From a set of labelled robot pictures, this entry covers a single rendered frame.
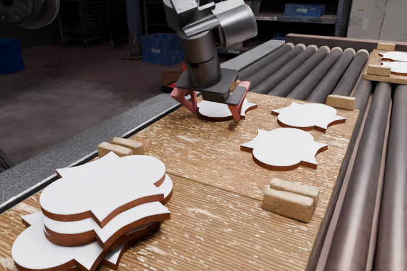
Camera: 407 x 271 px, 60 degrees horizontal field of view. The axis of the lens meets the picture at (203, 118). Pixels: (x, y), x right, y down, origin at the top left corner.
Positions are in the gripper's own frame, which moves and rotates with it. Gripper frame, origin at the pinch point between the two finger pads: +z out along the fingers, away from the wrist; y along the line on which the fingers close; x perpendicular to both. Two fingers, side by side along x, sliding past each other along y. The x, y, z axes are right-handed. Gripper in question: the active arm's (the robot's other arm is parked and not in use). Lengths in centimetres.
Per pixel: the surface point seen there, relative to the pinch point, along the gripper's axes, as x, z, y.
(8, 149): -29, 118, 206
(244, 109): -4.0, 2.1, -4.6
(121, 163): 25.6, -16.7, -1.6
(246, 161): 12.8, -4.7, -11.9
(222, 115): 0.7, -0.1, -1.8
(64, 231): 36.3, -20.7, -4.0
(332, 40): -88, 43, -7
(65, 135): -62, 134, 188
